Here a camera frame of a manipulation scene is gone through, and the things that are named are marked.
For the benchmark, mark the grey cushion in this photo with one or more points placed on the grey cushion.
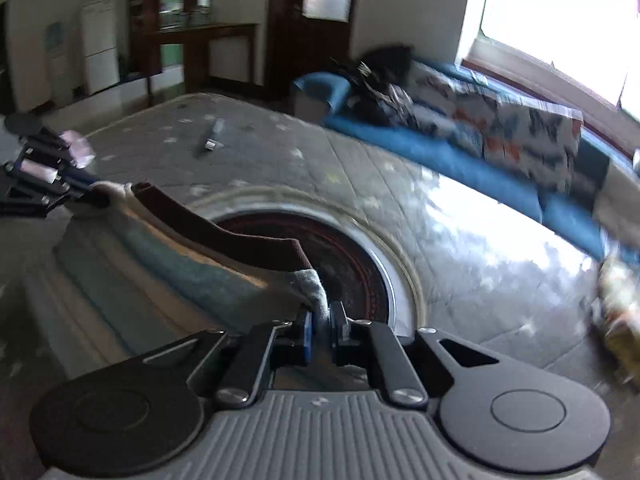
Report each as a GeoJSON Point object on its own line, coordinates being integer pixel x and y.
{"type": "Point", "coordinates": [617, 200]}

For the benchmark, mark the plastic bag with folded cloth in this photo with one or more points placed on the plastic bag with folded cloth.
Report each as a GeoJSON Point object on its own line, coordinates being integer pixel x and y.
{"type": "Point", "coordinates": [620, 310]}

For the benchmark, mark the dark wooden glass cabinet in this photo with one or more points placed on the dark wooden glass cabinet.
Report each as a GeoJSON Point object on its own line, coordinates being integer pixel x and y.
{"type": "Point", "coordinates": [170, 45]}

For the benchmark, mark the dark wooden door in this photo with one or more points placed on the dark wooden door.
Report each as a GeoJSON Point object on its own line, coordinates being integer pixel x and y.
{"type": "Point", "coordinates": [300, 50]}

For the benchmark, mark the white refrigerator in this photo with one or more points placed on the white refrigerator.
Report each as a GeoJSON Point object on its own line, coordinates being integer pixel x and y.
{"type": "Point", "coordinates": [100, 45]}

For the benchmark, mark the small dark object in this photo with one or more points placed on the small dark object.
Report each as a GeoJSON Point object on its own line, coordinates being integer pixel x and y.
{"type": "Point", "coordinates": [210, 137]}

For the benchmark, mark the large window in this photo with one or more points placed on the large window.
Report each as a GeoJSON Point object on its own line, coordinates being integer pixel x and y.
{"type": "Point", "coordinates": [550, 10]}

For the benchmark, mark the water dispenser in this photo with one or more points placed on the water dispenser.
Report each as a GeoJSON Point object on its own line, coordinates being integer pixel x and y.
{"type": "Point", "coordinates": [56, 60]}

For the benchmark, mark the round table heater recess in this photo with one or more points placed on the round table heater recess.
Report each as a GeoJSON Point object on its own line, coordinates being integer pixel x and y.
{"type": "Point", "coordinates": [345, 260]}

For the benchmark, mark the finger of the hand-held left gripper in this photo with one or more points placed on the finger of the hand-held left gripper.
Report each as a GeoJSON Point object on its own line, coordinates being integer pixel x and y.
{"type": "Point", "coordinates": [50, 195]}
{"type": "Point", "coordinates": [45, 145]}

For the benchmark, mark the butterfly print pillow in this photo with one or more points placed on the butterfly print pillow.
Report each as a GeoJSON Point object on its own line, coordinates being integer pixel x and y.
{"type": "Point", "coordinates": [535, 140]}
{"type": "Point", "coordinates": [450, 105]}

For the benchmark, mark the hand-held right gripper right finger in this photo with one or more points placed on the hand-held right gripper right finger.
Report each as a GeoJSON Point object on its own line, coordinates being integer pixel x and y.
{"type": "Point", "coordinates": [337, 332]}

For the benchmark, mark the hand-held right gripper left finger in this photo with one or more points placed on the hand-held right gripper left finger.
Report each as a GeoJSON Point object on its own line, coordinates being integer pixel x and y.
{"type": "Point", "coordinates": [305, 337]}

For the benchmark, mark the black bag pile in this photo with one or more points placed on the black bag pile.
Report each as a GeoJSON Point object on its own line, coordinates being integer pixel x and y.
{"type": "Point", "coordinates": [380, 75]}

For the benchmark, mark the blue sofa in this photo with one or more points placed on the blue sofa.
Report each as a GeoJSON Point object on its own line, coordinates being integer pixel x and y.
{"type": "Point", "coordinates": [450, 155]}

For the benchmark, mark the striped blue and beige towel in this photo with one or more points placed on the striped blue and beige towel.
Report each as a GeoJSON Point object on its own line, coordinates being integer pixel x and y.
{"type": "Point", "coordinates": [175, 270]}

